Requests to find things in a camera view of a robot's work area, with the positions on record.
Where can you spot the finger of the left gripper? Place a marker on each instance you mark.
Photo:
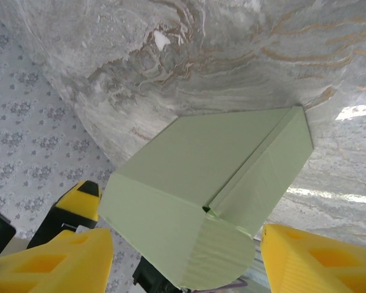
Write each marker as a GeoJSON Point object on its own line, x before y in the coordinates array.
{"type": "Point", "coordinates": [76, 207]}
{"type": "Point", "coordinates": [149, 277]}

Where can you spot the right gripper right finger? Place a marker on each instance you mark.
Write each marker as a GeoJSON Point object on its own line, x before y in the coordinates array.
{"type": "Point", "coordinates": [292, 274]}

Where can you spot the light green paper box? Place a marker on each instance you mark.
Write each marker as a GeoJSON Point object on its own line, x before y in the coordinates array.
{"type": "Point", "coordinates": [186, 171]}

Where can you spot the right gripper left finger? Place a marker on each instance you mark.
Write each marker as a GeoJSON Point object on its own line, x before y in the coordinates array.
{"type": "Point", "coordinates": [88, 259]}

